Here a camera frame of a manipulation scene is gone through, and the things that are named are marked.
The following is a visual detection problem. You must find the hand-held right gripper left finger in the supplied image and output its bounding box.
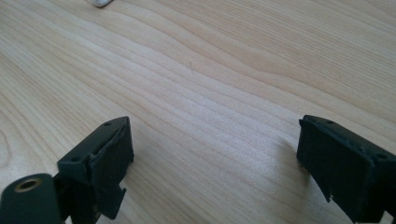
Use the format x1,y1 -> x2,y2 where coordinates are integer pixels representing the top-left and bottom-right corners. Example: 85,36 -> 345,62
56,116 -> 135,224

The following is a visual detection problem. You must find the small white object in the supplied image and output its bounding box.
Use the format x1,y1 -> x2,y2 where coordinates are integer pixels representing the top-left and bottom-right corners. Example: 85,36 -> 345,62
88,0 -> 114,8

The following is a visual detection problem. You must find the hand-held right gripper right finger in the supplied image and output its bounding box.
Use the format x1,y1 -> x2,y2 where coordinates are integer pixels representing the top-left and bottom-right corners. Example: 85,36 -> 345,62
295,114 -> 396,224

